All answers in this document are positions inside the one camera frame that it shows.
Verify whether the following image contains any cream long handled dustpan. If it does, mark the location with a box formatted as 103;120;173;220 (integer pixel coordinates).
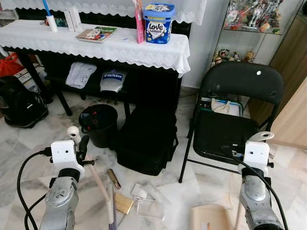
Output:
191;132;275;230

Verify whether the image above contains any slim white box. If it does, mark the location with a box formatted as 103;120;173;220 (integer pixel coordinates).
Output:
64;9;73;32
71;6;82;30

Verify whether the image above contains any blue Love Letters tub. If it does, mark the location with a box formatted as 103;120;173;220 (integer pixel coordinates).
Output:
144;4;176;45

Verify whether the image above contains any black plastic bucket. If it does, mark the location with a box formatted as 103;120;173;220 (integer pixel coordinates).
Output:
78;104;118;148

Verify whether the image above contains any cream handled broom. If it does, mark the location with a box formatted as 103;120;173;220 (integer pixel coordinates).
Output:
66;126;118;230

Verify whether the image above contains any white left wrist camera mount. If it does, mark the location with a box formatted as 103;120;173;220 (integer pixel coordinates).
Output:
50;140;85;178

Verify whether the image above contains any bronze metal tube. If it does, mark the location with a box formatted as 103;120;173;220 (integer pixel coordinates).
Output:
106;169;121;190

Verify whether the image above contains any clear plastic container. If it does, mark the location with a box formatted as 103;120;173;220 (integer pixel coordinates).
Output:
136;199;166;221

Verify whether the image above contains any white lace cover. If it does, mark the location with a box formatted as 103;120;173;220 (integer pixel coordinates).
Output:
0;0;208;24

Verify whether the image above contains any white cloth bag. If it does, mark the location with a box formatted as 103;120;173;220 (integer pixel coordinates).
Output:
211;98;241;117

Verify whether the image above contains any colourful book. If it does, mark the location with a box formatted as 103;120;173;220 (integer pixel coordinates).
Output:
76;26;117;44

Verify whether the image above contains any grey BitRobot cap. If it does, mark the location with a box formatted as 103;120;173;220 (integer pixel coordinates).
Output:
100;69;128;93

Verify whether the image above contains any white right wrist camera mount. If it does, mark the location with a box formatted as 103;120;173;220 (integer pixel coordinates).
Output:
244;141;271;175

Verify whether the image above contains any white roller with blue handle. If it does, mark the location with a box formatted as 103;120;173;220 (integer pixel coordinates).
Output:
42;0;58;33

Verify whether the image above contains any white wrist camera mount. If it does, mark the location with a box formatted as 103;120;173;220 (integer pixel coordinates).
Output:
244;141;271;175
50;140;85;178

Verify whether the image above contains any pink tall package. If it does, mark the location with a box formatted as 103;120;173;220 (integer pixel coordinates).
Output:
134;0;146;44

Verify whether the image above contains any black folding chair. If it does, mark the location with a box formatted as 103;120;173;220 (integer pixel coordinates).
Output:
178;61;285;184

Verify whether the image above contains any tan cardboard piece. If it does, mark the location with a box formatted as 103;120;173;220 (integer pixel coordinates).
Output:
114;193;135;215

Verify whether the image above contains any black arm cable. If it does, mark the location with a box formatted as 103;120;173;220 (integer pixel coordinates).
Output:
17;148;53;230
222;146;289;230

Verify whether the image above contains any red plastic bag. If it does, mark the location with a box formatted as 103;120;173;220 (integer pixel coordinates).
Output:
0;53;24;77

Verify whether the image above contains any white folded shirt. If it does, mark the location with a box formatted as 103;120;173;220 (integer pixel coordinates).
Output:
65;61;97;90

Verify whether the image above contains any large black bag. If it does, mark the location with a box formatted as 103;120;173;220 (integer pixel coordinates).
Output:
115;108;179;176

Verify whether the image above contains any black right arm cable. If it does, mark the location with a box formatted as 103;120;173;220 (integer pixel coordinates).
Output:
222;146;289;230

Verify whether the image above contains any white lace tablecloth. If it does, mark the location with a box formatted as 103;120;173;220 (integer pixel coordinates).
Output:
0;19;191;77

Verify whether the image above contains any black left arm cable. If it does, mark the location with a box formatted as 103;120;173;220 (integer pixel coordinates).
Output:
17;148;53;230

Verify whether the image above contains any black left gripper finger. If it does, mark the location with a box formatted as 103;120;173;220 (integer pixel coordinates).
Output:
78;136;91;161

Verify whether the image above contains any light wood cabinet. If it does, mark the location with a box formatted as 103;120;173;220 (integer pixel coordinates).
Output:
247;14;307;150

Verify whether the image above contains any glass figurine display cabinet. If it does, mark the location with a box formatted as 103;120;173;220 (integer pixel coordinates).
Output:
210;0;307;68

